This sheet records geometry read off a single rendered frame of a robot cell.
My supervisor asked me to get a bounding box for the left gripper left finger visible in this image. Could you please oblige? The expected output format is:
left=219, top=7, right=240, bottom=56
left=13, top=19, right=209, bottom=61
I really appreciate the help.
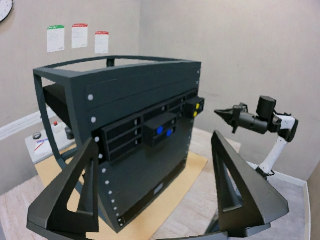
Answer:
left=27, top=137, right=99, bottom=233

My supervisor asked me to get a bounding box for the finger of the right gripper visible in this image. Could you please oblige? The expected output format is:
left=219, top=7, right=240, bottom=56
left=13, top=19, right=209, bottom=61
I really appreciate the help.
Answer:
left=213, top=111, right=231, bottom=125
left=214, top=108, right=233, bottom=119

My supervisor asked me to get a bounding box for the black metal rack frame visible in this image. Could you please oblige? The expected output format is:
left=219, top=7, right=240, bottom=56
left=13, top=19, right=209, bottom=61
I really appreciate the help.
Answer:
left=32, top=55, right=201, bottom=234

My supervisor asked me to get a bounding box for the tan flat board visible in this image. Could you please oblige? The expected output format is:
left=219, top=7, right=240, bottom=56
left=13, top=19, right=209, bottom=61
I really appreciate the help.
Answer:
left=35, top=152, right=208, bottom=240

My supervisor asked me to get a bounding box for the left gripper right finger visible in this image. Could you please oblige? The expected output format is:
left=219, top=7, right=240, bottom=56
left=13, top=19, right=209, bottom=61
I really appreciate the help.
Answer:
left=210, top=130, right=289, bottom=230

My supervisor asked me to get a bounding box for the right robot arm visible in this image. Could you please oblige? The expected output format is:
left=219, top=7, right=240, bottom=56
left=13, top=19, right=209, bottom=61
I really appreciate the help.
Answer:
left=250, top=95, right=298, bottom=180

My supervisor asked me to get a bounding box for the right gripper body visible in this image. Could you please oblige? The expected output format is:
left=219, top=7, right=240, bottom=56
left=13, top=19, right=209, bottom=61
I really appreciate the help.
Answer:
left=229, top=102, right=255, bottom=134

